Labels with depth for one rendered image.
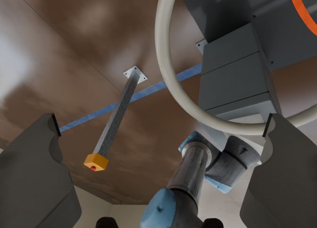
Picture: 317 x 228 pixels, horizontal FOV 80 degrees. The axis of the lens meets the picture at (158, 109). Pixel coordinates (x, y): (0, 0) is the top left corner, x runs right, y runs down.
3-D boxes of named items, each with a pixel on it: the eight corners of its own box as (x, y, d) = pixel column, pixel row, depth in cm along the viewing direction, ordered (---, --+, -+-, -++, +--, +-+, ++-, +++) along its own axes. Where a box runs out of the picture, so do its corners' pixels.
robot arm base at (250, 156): (267, 164, 99) (255, 179, 98) (240, 151, 117) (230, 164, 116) (249, 141, 93) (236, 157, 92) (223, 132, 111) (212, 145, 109)
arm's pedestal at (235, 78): (275, 62, 165) (303, 147, 110) (220, 82, 193) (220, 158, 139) (256, 11, 139) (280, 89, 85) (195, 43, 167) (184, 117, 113)
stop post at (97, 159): (123, 72, 210) (75, 163, 140) (136, 64, 199) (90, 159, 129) (135, 84, 220) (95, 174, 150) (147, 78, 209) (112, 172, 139)
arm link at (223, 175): (239, 169, 110) (220, 193, 107) (215, 149, 113) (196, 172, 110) (251, 172, 95) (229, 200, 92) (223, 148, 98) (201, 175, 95)
